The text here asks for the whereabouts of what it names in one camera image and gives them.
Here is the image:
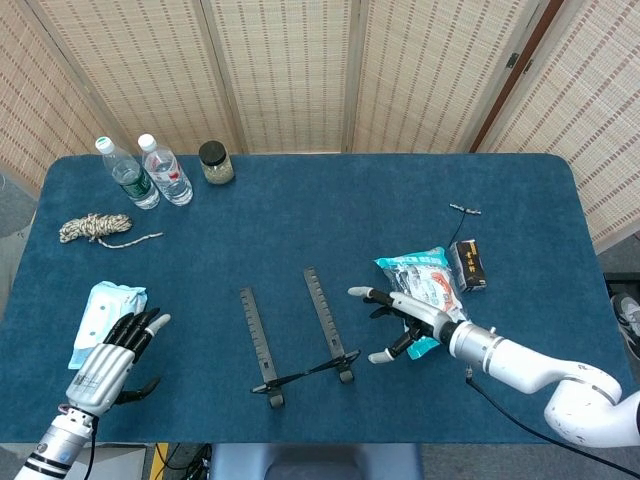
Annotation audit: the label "metal bar with black cord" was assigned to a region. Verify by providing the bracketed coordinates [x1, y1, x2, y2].
[448, 202, 484, 247]

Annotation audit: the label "black floor cables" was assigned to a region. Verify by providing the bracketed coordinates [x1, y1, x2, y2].
[167, 442, 214, 480]

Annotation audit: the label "red label water bottle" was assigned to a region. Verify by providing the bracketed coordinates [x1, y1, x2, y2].
[137, 133, 194, 207]

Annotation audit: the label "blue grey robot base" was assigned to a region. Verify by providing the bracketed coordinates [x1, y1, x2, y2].
[209, 442, 425, 480]

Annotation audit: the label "coiled beige patterned rope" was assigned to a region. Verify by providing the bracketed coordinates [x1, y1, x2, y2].
[58, 212, 165, 250]

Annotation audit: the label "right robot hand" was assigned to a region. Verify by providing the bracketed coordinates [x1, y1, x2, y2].
[347, 285, 459, 365]

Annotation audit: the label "light blue wet wipes pack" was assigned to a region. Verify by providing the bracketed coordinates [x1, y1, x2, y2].
[67, 280, 150, 371]

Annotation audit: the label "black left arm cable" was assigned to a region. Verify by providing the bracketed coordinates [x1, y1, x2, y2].
[84, 419, 99, 480]

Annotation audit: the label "green label water bottle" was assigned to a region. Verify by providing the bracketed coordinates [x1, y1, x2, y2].
[94, 135, 161, 211]

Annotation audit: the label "teal snack bag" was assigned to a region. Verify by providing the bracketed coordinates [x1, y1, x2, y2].
[373, 245, 474, 360]

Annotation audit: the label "glass jar black lid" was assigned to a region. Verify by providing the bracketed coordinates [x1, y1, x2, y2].
[198, 140, 235, 187]

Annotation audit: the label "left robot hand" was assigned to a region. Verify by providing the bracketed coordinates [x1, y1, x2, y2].
[64, 307, 172, 417]

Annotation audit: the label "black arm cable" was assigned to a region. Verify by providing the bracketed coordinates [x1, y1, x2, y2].
[464, 367, 640, 479]
[84, 419, 99, 480]

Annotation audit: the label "white box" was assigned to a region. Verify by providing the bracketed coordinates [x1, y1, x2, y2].
[84, 444, 149, 480]

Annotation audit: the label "small black carton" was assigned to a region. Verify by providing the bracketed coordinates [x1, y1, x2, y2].
[448, 238, 490, 294]

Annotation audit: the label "black folding laptop stand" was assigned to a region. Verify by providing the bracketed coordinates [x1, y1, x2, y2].
[238, 266, 362, 410]

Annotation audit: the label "grey sneaker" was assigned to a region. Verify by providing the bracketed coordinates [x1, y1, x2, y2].
[609, 292, 640, 360]

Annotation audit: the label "bamboo folding screen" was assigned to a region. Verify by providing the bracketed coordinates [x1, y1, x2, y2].
[0, 0, 640, 256]

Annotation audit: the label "blue felt table mat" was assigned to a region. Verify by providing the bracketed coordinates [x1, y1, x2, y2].
[0, 152, 640, 446]

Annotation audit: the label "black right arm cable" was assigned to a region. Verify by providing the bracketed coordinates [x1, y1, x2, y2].
[464, 367, 640, 479]

